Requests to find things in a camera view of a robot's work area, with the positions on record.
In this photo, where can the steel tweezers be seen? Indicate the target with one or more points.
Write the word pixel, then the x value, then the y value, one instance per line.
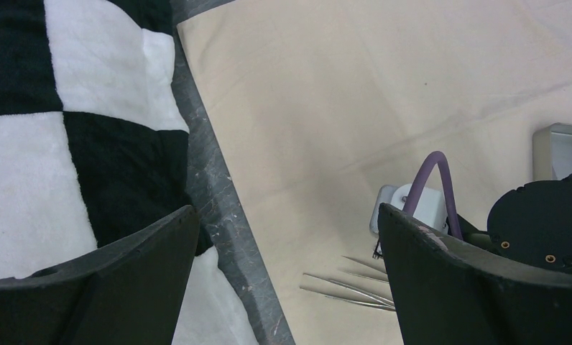
pixel 367 271
pixel 350 293

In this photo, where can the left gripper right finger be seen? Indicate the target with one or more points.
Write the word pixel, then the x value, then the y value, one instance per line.
pixel 447 291

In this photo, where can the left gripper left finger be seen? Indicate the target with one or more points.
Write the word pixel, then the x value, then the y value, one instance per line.
pixel 128 292

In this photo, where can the beige surgical wrap cloth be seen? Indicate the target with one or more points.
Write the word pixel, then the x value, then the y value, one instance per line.
pixel 318 104

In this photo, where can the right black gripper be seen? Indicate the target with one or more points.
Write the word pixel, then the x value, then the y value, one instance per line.
pixel 531 224

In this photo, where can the metal surgical instrument tray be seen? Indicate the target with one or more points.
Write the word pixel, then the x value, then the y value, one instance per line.
pixel 552 152

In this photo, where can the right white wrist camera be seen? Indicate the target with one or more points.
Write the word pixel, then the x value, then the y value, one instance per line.
pixel 431 208

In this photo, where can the black white checkered blanket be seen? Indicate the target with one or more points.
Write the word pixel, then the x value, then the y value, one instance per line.
pixel 93 147

